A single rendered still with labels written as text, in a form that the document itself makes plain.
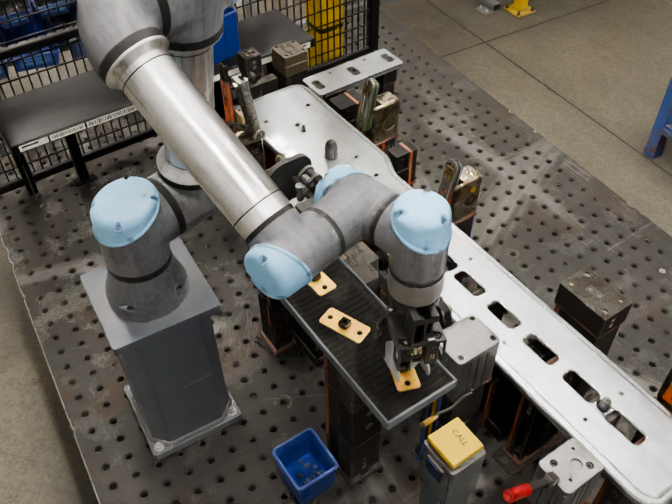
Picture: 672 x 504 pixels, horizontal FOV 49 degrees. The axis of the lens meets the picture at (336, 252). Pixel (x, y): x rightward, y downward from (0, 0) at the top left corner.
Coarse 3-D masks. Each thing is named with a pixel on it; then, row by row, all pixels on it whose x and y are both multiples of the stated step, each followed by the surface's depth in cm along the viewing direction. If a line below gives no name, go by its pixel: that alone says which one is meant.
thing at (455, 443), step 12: (456, 420) 111; (444, 432) 110; (456, 432) 110; (468, 432) 110; (432, 444) 109; (444, 444) 108; (456, 444) 108; (468, 444) 108; (480, 444) 108; (444, 456) 107; (456, 456) 107; (468, 456) 107
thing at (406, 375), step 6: (402, 366) 118; (408, 366) 117; (402, 372) 117; (408, 372) 117; (414, 372) 117; (402, 378) 116; (408, 378) 116; (414, 378) 116; (396, 384) 115; (402, 384) 115; (414, 384) 115; (420, 384) 115; (402, 390) 115; (408, 390) 115
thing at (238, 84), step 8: (232, 80) 168; (240, 80) 166; (248, 80) 168; (256, 80) 168; (232, 88) 167; (240, 88) 166; (248, 88) 167; (240, 96) 169; (248, 96) 169; (240, 104) 173; (248, 104) 170; (248, 112) 172; (248, 120) 174; (256, 120) 175; (256, 128) 176
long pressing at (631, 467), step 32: (288, 96) 199; (288, 128) 189; (320, 128) 189; (352, 128) 189; (320, 160) 180; (352, 160) 180; (384, 160) 180; (384, 256) 158; (448, 256) 157; (480, 256) 157; (448, 288) 151; (512, 288) 150; (544, 320) 144; (512, 352) 139; (576, 352) 139; (512, 384) 136; (544, 384) 134; (608, 384) 134; (576, 416) 130; (640, 416) 129; (608, 448) 125; (640, 448) 125; (640, 480) 121
